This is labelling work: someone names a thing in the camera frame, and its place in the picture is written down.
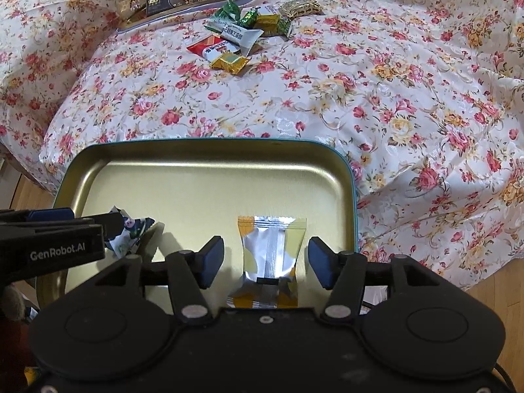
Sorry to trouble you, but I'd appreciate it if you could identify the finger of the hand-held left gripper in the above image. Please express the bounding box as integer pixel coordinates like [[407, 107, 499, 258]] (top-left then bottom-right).
[[75, 212, 124, 241], [0, 208, 75, 226]]

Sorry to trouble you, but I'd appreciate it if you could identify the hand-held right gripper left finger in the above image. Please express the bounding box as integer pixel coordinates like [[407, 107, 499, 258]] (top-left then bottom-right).
[[88, 235, 225, 324]]

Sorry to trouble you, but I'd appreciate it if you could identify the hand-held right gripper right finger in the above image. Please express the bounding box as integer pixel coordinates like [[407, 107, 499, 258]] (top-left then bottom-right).
[[308, 236, 447, 323]]

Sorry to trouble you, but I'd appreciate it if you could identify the white and green candy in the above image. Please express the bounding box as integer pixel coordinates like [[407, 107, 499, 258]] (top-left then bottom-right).
[[103, 207, 157, 259]]

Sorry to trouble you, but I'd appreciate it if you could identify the silver and yellow snack packet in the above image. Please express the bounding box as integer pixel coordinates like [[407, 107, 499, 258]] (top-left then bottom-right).
[[226, 215, 308, 309]]

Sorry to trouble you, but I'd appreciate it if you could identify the gold tin tray teal rim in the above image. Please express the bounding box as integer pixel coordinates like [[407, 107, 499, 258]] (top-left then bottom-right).
[[37, 139, 361, 320]]

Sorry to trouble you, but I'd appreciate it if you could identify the white sesame snack packet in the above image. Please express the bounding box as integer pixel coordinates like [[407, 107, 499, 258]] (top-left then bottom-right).
[[205, 18, 265, 57]]

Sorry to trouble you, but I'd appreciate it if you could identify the white and red snack packet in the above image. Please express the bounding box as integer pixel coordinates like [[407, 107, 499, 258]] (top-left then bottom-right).
[[187, 35, 231, 61]]

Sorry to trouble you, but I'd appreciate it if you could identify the yellow green wrapped candy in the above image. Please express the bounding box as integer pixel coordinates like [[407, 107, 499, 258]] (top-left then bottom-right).
[[256, 13, 292, 38]]

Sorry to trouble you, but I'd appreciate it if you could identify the gold patterned wrapped candy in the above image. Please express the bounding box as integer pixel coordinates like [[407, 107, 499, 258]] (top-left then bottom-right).
[[279, 0, 323, 20]]

